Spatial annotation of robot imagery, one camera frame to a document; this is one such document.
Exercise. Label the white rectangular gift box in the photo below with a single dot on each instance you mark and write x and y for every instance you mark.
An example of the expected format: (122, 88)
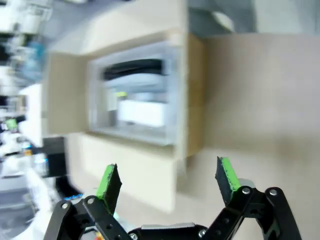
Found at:
(141, 113)

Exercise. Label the clear plastic gift case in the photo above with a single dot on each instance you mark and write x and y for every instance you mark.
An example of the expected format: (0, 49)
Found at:
(172, 105)

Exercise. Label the black box-shaped device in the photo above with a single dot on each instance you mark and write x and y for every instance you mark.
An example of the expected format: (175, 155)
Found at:
(53, 155)

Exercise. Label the black flat gift item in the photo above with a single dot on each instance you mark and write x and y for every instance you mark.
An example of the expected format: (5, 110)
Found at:
(132, 67)

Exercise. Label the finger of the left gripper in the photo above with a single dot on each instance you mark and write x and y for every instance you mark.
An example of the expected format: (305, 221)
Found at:
(11, 124)

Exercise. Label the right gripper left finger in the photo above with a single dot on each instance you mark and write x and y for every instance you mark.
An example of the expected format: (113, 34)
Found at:
(110, 185)

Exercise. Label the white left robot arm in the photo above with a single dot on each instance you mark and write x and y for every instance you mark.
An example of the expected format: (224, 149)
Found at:
(12, 145)

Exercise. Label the brown cardboard box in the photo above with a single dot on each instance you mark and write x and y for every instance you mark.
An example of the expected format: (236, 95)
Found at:
(65, 95)

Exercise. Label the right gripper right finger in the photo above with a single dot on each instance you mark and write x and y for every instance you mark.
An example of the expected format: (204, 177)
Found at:
(226, 182)

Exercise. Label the white round object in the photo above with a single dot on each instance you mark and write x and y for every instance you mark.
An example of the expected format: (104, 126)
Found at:
(225, 21)

